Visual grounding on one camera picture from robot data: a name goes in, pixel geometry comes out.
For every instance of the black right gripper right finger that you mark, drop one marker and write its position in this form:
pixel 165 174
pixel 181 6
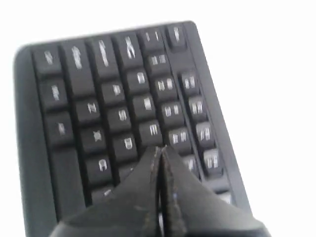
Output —
pixel 189 209

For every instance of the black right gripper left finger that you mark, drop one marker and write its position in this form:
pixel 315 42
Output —
pixel 131 209

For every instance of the black acer keyboard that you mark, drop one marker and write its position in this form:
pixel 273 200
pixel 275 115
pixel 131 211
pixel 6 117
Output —
pixel 86 109

